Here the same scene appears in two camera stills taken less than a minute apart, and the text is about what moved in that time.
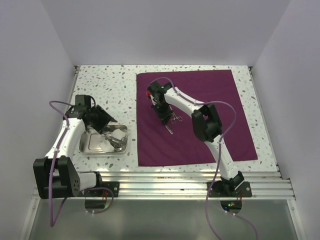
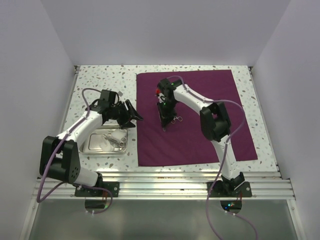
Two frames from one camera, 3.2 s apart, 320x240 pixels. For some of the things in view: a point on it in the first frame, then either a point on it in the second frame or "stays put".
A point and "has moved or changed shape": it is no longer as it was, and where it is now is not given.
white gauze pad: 118,134 stays put
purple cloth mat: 156,146 stays put
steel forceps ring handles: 179,118 stays put
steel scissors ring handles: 118,145 has moved or changed shape
